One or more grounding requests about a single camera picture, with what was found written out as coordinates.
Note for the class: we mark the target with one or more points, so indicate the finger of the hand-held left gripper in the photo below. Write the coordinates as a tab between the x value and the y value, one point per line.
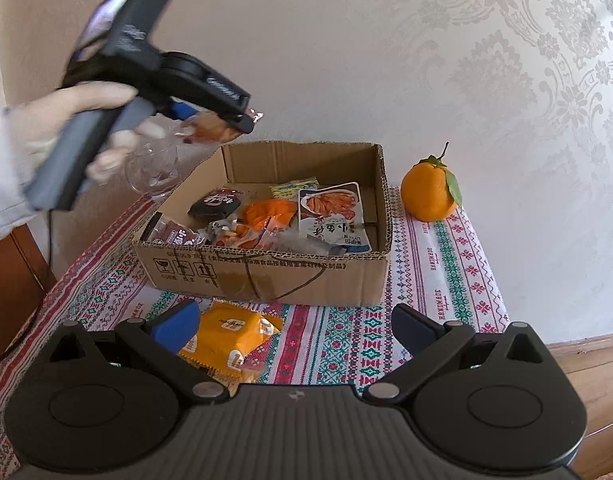
226	92
186	109

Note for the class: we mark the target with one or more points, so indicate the yellow-green snack packet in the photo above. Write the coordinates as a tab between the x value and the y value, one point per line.
294	188

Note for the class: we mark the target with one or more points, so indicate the orange fruit with leaf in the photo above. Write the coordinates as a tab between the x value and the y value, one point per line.
429	195

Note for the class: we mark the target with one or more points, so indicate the dark grey snack packet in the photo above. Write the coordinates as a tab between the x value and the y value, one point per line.
314	247

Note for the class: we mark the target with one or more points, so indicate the orange plastic bag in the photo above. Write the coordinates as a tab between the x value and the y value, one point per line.
269	212

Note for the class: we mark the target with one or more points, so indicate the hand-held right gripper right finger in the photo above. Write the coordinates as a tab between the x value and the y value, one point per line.
411	326

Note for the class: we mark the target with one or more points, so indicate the clear packet with orange pieces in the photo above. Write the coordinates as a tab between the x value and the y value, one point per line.
236	234

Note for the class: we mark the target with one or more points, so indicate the cardboard box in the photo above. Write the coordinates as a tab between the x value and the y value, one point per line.
286	280

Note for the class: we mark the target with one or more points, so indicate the orange-yellow snack packet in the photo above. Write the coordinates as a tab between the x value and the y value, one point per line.
231	332

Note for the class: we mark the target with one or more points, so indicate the white snack packet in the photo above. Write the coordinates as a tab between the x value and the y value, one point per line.
331	220

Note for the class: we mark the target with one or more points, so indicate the black snack packet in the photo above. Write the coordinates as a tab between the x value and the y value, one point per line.
216	205

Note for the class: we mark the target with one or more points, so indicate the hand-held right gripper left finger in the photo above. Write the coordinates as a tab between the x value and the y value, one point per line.
174	328

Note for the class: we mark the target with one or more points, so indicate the person's left hand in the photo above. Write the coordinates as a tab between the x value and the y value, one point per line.
61	105

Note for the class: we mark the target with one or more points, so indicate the wooden cabinet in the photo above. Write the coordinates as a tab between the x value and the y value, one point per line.
11	280

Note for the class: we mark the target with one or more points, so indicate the patterned tablecloth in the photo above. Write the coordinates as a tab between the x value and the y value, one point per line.
336	340

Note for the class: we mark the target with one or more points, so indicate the clear red snack packet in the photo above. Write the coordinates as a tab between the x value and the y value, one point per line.
211	130

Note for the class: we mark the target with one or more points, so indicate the clear glass mug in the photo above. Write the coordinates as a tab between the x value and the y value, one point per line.
154	175

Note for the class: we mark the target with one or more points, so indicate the clear brown cake packet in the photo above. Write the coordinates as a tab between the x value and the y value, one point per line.
176	234

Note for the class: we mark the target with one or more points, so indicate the person's left forearm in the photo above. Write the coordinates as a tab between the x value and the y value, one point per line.
4	195

